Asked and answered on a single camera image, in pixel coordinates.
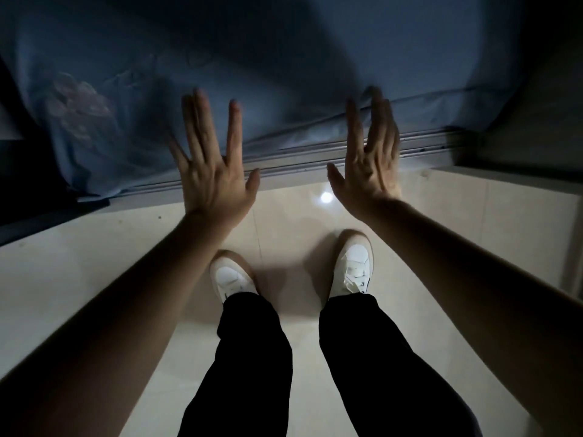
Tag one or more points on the person's right middle finger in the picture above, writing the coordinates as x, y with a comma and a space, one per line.
376, 118

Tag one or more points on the person's right little finger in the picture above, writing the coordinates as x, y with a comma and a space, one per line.
396, 145

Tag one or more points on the person's right hand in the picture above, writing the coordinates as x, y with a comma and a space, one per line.
369, 177

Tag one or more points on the metal sliding door track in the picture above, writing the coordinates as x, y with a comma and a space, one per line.
309, 156

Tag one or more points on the person's left thumb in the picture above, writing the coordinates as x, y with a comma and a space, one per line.
253, 184

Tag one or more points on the dark furniture piece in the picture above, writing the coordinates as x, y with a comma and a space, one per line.
32, 200

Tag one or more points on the blue patterned curtain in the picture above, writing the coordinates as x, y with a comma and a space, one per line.
273, 63

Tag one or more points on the person's left middle finger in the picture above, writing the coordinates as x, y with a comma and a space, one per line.
205, 120

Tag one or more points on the person's left little finger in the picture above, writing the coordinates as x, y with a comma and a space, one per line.
178, 154

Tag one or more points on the person's right thumb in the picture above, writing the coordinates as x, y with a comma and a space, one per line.
335, 179

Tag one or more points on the person's right forearm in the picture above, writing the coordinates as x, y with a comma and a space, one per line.
478, 282

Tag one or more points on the person's left forearm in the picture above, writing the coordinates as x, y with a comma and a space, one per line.
118, 309

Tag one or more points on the person's left hand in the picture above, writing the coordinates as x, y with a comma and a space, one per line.
214, 181

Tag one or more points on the black trousers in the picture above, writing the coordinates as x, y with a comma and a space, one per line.
378, 368

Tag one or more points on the white right shoe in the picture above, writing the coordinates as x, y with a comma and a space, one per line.
353, 268

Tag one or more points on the white left shoe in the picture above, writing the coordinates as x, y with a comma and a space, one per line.
231, 277

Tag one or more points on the white shoe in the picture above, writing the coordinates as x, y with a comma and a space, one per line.
231, 277
353, 268

